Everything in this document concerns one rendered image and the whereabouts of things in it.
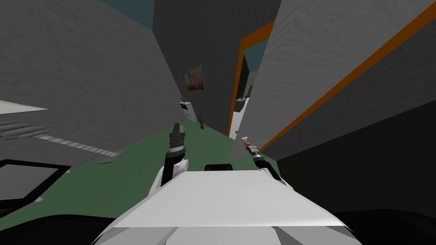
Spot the brown picture on wall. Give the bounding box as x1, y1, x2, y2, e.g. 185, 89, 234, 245
182, 65, 205, 93

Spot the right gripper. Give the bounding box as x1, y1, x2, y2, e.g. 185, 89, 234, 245
241, 136, 261, 157

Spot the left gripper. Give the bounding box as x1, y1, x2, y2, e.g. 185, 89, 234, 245
169, 123, 186, 148

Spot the grey door leaf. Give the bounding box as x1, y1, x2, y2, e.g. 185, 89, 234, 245
229, 0, 435, 162

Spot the black framed grey panel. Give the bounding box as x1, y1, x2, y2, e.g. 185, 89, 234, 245
0, 159, 72, 219

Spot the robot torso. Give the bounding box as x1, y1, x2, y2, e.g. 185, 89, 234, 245
91, 163, 362, 245

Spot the white cabinet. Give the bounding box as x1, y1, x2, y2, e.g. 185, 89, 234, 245
179, 97, 198, 123

